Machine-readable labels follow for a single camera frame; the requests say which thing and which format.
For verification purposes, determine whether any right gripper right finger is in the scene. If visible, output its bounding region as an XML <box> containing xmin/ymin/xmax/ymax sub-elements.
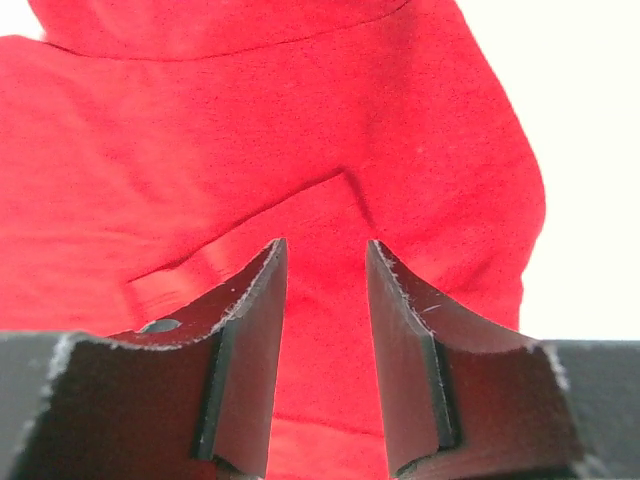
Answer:
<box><xmin>366</xmin><ymin>241</ymin><xmax>639</xmax><ymax>479</ymax></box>

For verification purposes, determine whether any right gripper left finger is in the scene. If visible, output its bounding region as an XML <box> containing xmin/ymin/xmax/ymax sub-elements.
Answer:
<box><xmin>1</xmin><ymin>239</ymin><xmax>287</xmax><ymax>479</ymax></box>

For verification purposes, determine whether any red t shirt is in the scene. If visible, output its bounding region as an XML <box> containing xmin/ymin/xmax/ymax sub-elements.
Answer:
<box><xmin>1</xmin><ymin>1</ymin><xmax>545</xmax><ymax>479</ymax></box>

